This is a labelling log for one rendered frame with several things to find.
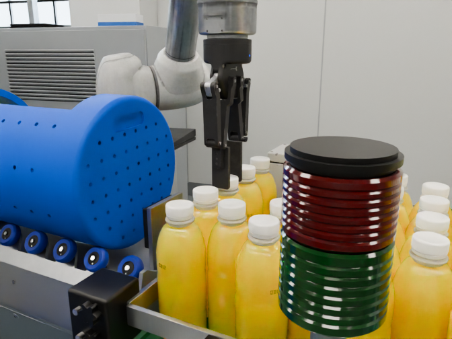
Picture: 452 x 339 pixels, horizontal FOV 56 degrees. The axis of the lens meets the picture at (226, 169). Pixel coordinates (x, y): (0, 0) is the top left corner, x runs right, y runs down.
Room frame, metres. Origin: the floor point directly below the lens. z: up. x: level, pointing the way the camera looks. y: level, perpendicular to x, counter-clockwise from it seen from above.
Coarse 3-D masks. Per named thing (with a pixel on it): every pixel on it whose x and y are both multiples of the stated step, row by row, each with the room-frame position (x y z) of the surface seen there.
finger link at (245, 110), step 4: (248, 80) 0.72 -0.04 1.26; (248, 84) 0.72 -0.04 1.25; (244, 88) 0.72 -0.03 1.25; (248, 88) 0.72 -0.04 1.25; (244, 92) 0.72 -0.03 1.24; (248, 92) 0.72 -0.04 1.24; (244, 96) 0.72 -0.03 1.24; (248, 96) 0.72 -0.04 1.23; (244, 100) 0.72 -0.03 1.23; (248, 100) 0.73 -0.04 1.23; (244, 104) 0.72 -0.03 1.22; (248, 104) 0.73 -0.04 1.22; (244, 108) 0.72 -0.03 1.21; (248, 108) 0.73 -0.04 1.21; (244, 112) 0.72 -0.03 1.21; (248, 112) 0.73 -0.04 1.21; (244, 116) 0.72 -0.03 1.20; (244, 120) 0.72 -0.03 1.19; (244, 124) 0.72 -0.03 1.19; (244, 128) 0.72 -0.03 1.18; (244, 132) 0.71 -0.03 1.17
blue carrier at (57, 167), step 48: (0, 96) 0.98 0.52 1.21; (96, 96) 0.75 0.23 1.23; (0, 144) 0.72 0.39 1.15; (48, 144) 0.67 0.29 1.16; (96, 144) 0.67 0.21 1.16; (144, 144) 0.78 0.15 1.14; (0, 192) 0.71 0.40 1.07; (48, 192) 0.65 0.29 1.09; (96, 192) 0.66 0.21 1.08; (144, 192) 0.77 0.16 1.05; (96, 240) 0.66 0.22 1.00
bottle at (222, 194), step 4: (220, 192) 0.66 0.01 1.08; (224, 192) 0.66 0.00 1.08; (228, 192) 0.66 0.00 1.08; (232, 192) 0.66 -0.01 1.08; (236, 192) 0.67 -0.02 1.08; (220, 196) 0.67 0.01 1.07; (224, 196) 0.66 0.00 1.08; (228, 196) 0.66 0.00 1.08; (232, 196) 0.67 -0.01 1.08; (236, 196) 0.67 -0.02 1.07; (240, 196) 0.68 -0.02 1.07; (220, 200) 0.66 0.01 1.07
